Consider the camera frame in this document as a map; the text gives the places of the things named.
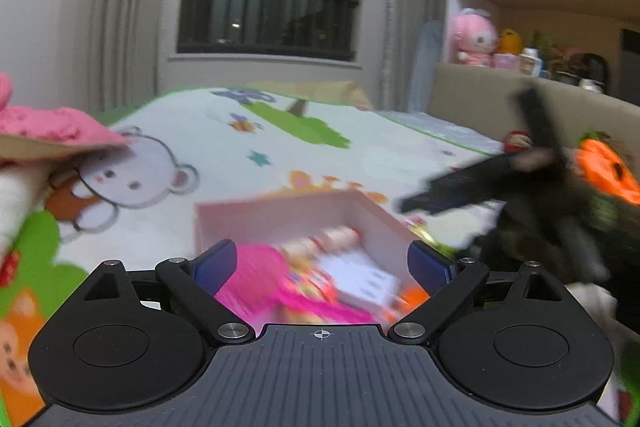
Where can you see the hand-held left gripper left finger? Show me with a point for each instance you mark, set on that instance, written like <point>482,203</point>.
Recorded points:
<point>217,264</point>

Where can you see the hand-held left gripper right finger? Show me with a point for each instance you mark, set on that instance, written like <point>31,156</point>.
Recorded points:
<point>425,264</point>

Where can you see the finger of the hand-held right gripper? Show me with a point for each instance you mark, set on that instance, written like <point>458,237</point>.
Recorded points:
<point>465,187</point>
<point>540,122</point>

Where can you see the pink toy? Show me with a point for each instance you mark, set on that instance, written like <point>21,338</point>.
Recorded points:
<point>260,277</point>

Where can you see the black plush toy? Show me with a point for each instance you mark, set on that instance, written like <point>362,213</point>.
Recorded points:
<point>525,229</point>

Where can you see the pink cardboard box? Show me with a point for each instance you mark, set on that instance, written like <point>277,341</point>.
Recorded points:
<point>280,212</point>

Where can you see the white bottle with red cap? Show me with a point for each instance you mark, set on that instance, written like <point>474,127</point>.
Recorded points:
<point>335,238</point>

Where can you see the toy sticker card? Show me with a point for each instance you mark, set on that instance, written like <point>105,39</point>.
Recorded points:
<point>310,282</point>

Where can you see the pink plastic tray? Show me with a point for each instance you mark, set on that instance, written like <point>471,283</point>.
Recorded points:
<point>330,313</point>

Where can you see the small red figure toy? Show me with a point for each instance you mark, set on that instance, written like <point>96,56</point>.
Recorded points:
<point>517,142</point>

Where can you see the white plastic bottle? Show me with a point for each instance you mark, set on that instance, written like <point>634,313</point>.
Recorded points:
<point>531,62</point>

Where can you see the small potted plant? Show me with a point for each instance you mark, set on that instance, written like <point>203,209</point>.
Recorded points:
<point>565,64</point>

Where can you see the white paper box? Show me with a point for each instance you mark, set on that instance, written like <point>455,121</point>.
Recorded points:
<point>362,279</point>

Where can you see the beige headboard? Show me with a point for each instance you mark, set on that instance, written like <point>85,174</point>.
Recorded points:
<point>475,97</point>

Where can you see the yellow plush toy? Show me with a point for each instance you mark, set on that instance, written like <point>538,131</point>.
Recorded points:
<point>510,42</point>

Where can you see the pink plush doll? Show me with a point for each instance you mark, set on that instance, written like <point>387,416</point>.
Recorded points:
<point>472,39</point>

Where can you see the printed cartoon play mat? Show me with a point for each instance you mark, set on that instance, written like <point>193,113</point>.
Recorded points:
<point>200,132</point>

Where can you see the pink towel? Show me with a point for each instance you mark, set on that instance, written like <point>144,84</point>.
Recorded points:
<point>55,124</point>

